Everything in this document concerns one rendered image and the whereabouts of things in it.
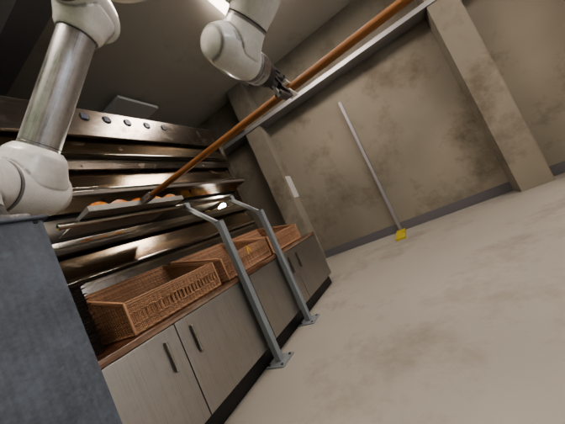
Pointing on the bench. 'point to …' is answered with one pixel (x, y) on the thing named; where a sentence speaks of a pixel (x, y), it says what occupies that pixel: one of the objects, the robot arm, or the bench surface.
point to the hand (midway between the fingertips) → (288, 89)
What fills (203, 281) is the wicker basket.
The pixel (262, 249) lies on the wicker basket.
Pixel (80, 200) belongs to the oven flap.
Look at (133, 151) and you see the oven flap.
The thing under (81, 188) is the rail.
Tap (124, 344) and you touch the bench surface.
